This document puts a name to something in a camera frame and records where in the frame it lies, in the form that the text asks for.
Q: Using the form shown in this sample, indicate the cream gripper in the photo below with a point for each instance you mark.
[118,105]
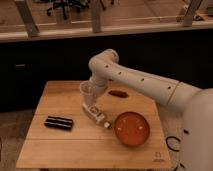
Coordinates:
[95,95]

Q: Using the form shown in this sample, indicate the translucent white cup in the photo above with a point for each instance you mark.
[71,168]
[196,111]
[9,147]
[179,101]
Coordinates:
[87,92]

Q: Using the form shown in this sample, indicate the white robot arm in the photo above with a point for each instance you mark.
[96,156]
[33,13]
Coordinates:
[195,104]

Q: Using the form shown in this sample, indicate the orange ceramic bowl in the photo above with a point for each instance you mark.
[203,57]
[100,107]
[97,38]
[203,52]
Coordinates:
[131,129]

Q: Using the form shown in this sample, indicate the white carton bottle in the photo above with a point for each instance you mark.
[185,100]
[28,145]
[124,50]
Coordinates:
[96,115]

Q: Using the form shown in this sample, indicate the brown sausage-shaped item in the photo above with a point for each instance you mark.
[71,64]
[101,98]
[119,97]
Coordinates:
[117,93]

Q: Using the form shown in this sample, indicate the black rectangular box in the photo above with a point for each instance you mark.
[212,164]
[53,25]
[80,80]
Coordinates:
[59,123]

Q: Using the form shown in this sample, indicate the wooden table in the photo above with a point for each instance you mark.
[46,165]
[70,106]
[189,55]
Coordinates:
[88,145]

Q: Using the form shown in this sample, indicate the black office chair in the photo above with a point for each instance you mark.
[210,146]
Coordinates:
[78,5]

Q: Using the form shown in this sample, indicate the grey middle window post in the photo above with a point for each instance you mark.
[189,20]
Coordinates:
[95,16]

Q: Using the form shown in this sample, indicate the grey window post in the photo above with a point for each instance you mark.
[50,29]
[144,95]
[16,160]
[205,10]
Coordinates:
[24,11]
[190,12]
[95,16]

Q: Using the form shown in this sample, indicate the grey left window post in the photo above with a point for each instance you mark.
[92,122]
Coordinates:
[24,11]

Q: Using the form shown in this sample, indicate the grey right window post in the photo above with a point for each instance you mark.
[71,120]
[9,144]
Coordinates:
[190,12]

